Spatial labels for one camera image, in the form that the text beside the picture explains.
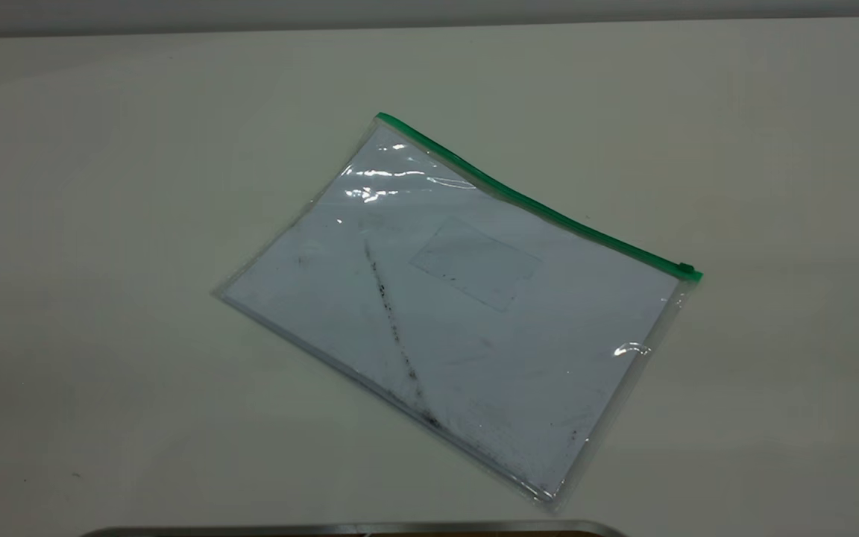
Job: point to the clear plastic zipper bag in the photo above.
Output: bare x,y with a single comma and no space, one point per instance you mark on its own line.
474,224

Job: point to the green zipper slider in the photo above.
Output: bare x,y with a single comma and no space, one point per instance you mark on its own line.
687,268

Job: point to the silver metal edge strip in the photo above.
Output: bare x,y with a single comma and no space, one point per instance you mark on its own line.
325,528

